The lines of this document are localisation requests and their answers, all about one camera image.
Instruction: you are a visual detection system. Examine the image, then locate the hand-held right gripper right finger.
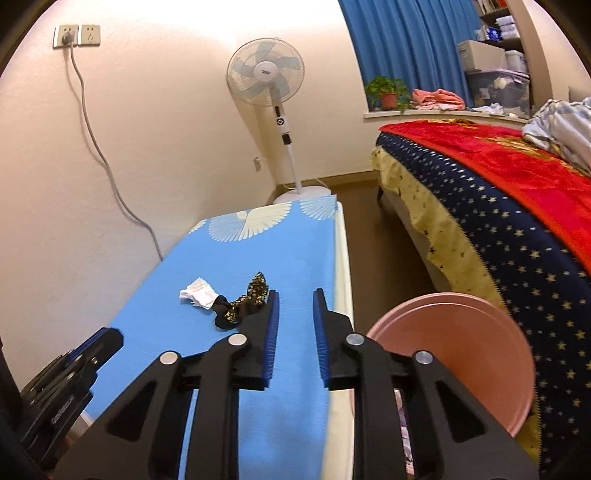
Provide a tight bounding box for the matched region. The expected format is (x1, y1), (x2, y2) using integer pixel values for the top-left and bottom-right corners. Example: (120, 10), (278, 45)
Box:
(313, 289), (540, 480)

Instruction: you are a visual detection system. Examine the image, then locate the clear storage box purple lid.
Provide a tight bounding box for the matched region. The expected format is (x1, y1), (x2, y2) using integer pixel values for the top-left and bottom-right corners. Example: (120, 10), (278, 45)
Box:
(464, 69), (532, 114)

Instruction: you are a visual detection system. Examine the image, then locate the grey power cable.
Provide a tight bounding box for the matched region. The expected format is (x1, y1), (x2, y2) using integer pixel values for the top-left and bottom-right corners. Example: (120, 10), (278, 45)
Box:
(64, 39), (164, 260)

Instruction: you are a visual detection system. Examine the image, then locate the blue curtain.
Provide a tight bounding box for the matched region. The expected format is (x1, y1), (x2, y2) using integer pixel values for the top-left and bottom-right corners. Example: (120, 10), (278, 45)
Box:
(338, 0), (486, 112)

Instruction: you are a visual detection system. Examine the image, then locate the white standing fan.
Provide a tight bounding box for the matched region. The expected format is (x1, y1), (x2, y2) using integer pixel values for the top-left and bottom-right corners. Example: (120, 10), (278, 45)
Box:
(226, 38), (332, 206)

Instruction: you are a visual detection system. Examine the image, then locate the yellow starred bed sheet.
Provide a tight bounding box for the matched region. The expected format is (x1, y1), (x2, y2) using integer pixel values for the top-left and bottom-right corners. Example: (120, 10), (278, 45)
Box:
(370, 145), (542, 468)

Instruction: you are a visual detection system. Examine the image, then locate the potted green plant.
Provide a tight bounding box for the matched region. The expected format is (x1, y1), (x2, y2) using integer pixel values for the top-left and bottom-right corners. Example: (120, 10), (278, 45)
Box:
(364, 76), (412, 112)

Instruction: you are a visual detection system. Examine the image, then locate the white tissue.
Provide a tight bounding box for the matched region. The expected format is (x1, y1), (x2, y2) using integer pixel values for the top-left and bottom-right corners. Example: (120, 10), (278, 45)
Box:
(179, 277), (221, 309)

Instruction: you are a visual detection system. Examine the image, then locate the pink folded cloth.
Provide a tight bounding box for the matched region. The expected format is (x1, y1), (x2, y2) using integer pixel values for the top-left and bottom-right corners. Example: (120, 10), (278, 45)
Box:
(410, 88), (465, 110)

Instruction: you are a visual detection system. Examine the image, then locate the black gold wrapper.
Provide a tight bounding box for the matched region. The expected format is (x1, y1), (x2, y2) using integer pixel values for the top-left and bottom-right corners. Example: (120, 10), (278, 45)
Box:
(212, 271), (269, 331)

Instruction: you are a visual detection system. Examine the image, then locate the grey cardboard box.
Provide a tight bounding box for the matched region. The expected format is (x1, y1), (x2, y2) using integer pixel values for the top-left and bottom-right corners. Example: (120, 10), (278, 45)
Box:
(457, 40), (507, 73)

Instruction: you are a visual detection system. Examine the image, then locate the red floral blanket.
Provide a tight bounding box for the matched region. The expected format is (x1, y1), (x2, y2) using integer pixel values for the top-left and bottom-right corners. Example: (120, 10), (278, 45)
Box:
(379, 119), (591, 278)

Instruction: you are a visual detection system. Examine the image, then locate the pink plastic bin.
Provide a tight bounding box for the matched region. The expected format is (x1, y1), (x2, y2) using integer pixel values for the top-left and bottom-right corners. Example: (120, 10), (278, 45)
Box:
(353, 292), (537, 440)

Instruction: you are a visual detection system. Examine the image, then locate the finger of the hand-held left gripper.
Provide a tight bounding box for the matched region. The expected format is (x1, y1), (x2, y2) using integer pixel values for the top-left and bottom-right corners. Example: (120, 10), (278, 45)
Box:
(68, 331), (105, 361)
(85, 327), (125, 374)

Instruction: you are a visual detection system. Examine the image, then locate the bed with starry blanket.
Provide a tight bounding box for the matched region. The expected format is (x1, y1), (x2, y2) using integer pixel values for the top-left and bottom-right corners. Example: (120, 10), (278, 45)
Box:
(374, 131), (591, 472)

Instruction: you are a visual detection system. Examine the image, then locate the blue patterned table cloth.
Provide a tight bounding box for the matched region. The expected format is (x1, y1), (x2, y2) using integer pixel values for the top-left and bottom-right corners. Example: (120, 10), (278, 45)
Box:
(90, 196), (343, 480)

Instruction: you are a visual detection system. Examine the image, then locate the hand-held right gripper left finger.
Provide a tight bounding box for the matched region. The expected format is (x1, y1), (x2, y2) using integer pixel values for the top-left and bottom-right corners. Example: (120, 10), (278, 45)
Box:
(54, 290), (281, 480)

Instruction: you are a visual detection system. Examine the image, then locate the wall shelf unit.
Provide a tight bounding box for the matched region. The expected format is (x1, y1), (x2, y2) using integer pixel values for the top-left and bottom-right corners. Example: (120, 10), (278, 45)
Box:
(475, 0), (525, 52)

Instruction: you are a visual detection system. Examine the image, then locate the blue white checked quilt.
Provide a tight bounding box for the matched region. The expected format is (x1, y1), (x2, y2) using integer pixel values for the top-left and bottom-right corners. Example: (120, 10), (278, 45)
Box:
(522, 96), (591, 177)

